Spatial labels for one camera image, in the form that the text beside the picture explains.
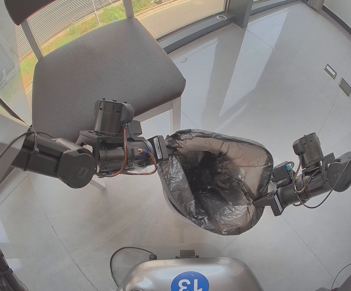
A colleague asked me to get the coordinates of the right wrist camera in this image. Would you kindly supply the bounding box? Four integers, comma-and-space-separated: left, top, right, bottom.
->
273, 161, 296, 189

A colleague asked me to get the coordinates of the white trash bin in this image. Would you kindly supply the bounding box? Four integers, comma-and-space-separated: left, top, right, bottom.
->
162, 186, 207, 227

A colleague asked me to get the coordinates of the black plastic bag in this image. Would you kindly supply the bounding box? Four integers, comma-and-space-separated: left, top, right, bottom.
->
157, 128, 275, 236

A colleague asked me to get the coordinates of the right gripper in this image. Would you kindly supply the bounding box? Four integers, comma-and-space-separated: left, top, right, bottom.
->
271, 175, 328, 217

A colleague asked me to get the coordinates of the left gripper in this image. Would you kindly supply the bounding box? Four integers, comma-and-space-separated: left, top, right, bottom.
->
98, 135, 168, 177

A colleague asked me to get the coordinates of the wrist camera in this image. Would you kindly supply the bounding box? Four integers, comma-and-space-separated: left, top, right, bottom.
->
273, 161, 296, 189
126, 119, 143, 141

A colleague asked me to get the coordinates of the black cable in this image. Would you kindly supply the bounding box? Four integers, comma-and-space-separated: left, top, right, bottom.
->
110, 246, 158, 285
329, 259, 351, 291

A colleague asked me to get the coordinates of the grey padded chair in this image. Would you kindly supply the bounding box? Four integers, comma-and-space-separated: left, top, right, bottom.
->
3, 0, 187, 191

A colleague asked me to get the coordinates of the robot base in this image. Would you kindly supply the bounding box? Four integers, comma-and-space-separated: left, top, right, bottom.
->
123, 249, 267, 291

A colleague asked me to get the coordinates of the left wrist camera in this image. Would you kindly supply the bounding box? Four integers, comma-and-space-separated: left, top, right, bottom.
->
126, 119, 143, 141

